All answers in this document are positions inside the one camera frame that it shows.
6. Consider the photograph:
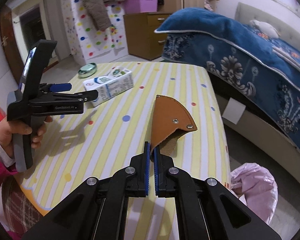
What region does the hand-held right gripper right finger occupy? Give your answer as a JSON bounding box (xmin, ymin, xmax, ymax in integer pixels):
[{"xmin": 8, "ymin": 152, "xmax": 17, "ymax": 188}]
[{"xmin": 154, "ymin": 145, "xmax": 282, "ymax": 240}]

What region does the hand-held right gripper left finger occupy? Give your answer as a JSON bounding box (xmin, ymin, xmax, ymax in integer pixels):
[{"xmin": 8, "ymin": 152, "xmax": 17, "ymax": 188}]
[{"xmin": 22, "ymin": 141, "xmax": 151, "ymax": 240}]

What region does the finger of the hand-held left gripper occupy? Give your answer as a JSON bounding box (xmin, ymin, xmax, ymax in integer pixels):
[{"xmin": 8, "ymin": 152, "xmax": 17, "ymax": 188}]
[
  {"xmin": 31, "ymin": 90, "xmax": 99, "ymax": 105},
  {"xmin": 39, "ymin": 83, "xmax": 72, "ymax": 93}
]

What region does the white milk carton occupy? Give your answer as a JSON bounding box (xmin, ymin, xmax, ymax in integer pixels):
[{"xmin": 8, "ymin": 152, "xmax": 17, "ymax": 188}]
[{"xmin": 83, "ymin": 66, "xmax": 134, "ymax": 108}]

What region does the brown leather sheath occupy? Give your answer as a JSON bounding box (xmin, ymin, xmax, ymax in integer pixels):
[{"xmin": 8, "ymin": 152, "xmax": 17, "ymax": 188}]
[{"xmin": 150, "ymin": 94, "xmax": 198, "ymax": 163}]

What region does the pink bag trash bin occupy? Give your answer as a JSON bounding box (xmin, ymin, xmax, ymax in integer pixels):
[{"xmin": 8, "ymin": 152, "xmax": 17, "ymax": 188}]
[{"xmin": 230, "ymin": 162, "xmax": 278, "ymax": 228}]

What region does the person's left hand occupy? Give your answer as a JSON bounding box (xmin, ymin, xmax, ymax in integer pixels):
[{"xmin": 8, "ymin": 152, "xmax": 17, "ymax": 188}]
[{"xmin": 0, "ymin": 117, "xmax": 53, "ymax": 157}]

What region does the green round tin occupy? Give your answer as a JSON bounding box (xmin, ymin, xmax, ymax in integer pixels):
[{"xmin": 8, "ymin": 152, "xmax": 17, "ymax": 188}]
[{"xmin": 78, "ymin": 63, "xmax": 97, "ymax": 78}]

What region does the brown wooden door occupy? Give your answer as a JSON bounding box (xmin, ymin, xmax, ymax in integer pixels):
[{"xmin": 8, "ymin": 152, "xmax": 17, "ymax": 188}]
[{"xmin": 0, "ymin": 5, "xmax": 24, "ymax": 84}]

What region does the yellow striped tablecloth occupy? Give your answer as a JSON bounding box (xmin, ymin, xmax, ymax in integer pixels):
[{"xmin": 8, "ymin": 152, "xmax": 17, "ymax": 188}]
[{"xmin": 20, "ymin": 61, "xmax": 232, "ymax": 217}]

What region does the polka dot fabric wardrobe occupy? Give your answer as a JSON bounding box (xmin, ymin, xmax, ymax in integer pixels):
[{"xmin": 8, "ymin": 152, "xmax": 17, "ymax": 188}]
[{"xmin": 61, "ymin": 0, "xmax": 129, "ymax": 64}]

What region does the brown quilted jacket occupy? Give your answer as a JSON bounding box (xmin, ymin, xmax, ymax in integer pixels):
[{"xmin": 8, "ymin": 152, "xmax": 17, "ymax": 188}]
[{"xmin": 76, "ymin": 0, "xmax": 138, "ymax": 30}]

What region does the brown wooden nightstand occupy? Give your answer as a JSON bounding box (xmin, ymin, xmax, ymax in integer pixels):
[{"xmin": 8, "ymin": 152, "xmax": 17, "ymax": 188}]
[{"xmin": 123, "ymin": 12, "xmax": 173, "ymax": 61}]

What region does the white paper tag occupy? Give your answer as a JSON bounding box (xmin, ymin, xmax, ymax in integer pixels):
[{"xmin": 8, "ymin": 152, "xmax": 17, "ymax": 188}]
[{"xmin": 222, "ymin": 98, "xmax": 247, "ymax": 125}]

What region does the grey upholstered bed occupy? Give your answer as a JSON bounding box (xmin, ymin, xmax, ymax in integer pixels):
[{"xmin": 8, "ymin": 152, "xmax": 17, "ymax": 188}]
[{"xmin": 207, "ymin": 2, "xmax": 300, "ymax": 180}]

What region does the purple plastic basket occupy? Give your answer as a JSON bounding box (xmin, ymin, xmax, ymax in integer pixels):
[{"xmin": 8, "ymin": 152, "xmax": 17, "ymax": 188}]
[{"xmin": 124, "ymin": 0, "xmax": 158, "ymax": 14}]

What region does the red plaid cloth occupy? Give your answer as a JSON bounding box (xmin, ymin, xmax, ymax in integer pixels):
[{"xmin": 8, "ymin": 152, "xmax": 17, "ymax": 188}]
[{"xmin": 1, "ymin": 180, "xmax": 48, "ymax": 230}]

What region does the blue floral blanket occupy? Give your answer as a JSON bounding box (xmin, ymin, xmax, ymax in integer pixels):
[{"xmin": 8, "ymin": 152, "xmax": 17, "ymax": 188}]
[{"xmin": 154, "ymin": 7, "xmax": 300, "ymax": 163}]

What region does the folded white cloth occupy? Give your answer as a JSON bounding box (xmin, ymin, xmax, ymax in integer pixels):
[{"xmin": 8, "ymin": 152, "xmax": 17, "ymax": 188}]
[{"xmin": 272, "ymin": 46, "xmax": 300, "ymax": 74}]

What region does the white plush toy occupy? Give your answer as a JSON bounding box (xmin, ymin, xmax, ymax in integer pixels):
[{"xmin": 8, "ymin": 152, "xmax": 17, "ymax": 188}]
[{"xmin": 249, "ymin": 19, "xmax": 282, "ymax": 39}]

